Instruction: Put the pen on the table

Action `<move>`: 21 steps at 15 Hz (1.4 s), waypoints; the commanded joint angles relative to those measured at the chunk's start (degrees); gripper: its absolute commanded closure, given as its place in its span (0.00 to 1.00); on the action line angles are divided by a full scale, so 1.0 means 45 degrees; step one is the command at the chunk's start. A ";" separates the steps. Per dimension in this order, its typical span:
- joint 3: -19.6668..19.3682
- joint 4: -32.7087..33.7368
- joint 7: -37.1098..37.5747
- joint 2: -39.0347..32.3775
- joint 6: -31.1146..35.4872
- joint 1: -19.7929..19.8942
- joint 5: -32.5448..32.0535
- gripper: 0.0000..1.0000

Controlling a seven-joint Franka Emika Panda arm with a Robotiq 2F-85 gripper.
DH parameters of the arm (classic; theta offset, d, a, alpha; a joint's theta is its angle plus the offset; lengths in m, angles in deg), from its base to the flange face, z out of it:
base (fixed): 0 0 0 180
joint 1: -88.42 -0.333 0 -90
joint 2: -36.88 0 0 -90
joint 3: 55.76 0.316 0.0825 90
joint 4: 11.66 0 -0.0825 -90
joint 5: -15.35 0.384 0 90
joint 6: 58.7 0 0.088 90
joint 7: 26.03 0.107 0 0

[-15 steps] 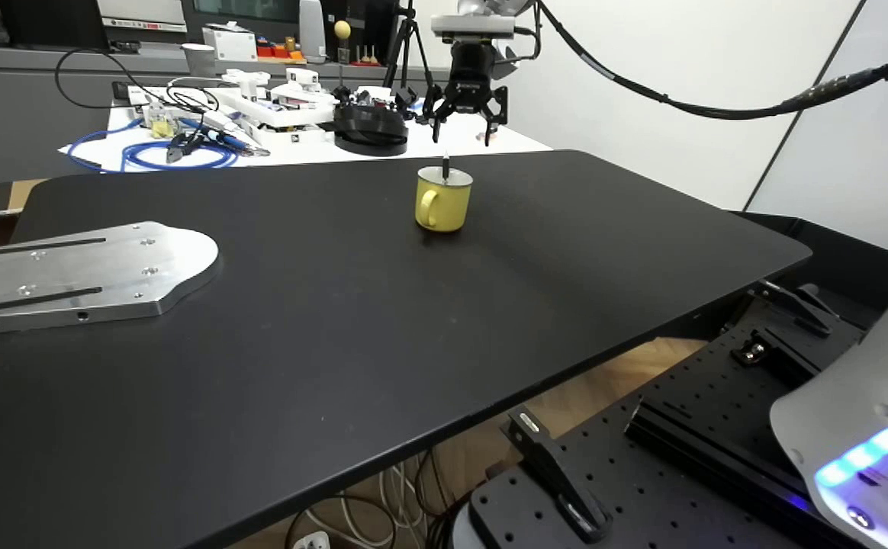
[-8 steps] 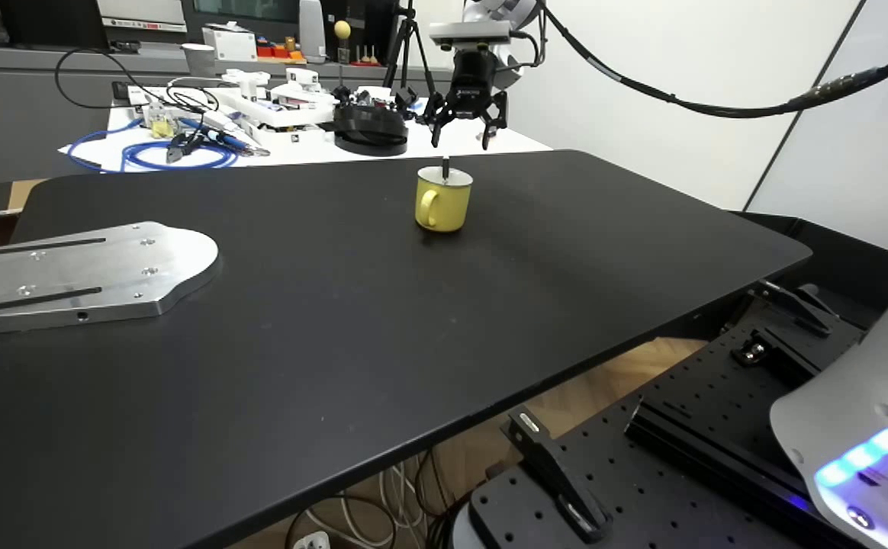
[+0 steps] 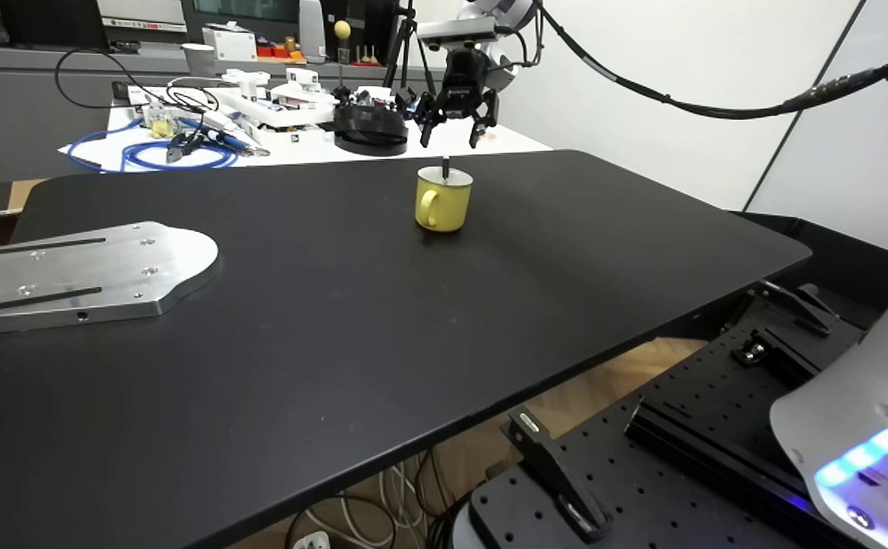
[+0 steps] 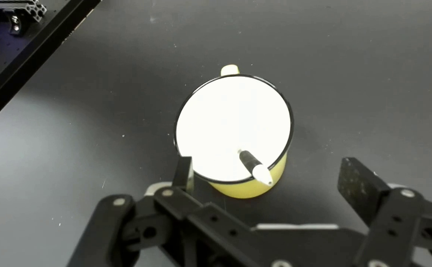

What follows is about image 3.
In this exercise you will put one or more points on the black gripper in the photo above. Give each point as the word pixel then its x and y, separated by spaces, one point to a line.
pixel 471 83

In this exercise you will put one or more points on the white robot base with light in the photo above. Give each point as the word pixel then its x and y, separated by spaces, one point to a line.
pixel 834 431

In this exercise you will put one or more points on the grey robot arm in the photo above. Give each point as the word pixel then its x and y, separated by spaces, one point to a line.
pixel 477 25

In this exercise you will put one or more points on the yellow mug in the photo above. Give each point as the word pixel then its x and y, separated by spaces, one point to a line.
pixel 444 199

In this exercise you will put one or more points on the black headset on table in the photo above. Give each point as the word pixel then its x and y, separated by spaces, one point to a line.
pixel 372 129

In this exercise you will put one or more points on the yellow ball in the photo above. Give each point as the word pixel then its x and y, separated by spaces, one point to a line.
pixel 342 30

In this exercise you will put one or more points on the white electronic device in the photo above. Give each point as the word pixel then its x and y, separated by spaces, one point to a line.
pixel 294 101

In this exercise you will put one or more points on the white box on shelf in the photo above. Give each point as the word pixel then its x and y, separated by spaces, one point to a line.
pixel 230 44

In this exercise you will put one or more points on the silver metal mounting plate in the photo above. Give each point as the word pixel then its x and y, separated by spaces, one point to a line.
pixel 115 271

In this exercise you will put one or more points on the black perforated breadboard plate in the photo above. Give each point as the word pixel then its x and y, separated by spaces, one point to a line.
pixel 687 462

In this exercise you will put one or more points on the black monitor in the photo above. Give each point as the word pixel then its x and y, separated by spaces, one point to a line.
pixel 52 22

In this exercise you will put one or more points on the black camera tripod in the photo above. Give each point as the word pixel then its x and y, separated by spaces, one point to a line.
pixel 404 37

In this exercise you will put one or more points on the black clamp bracket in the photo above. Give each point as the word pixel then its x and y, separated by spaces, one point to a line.
pixel 544 464

